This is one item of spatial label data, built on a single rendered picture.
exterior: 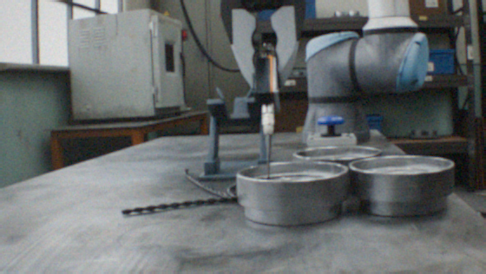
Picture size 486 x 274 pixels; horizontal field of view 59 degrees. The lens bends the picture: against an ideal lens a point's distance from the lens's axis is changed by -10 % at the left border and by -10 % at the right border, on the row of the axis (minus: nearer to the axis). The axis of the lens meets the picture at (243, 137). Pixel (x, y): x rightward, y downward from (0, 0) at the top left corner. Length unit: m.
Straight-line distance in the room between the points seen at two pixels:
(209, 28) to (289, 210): 4.05
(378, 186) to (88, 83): 2.56
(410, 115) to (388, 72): 3.63
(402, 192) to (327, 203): 0.07
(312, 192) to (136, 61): 2.40
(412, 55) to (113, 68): 2.13
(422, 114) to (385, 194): 4.18
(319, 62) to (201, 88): 3.43
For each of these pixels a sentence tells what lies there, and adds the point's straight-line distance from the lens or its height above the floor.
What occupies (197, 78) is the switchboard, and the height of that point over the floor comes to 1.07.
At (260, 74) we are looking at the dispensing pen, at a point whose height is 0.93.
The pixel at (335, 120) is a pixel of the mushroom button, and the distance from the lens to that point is 0.69.
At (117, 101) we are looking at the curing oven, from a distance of 2.80.
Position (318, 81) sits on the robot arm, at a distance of 1.00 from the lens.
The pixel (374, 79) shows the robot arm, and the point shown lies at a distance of 0.96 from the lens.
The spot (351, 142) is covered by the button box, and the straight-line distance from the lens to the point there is 0.68.
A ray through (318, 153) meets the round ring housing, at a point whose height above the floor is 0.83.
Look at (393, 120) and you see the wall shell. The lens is 4.54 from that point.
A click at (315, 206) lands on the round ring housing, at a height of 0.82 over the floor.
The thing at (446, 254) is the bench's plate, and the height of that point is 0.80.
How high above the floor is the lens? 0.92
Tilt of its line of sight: 5 degrees down
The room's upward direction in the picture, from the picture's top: 3 degrees counter-clockwise
